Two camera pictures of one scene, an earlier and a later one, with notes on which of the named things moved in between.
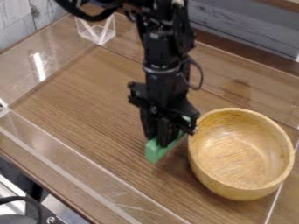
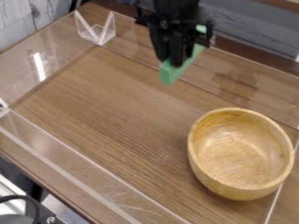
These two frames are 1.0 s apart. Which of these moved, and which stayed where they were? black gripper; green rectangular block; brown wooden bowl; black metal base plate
Moved: green rectangular block; black gripper
Stayed: brown wooden bowl; black metal base plate
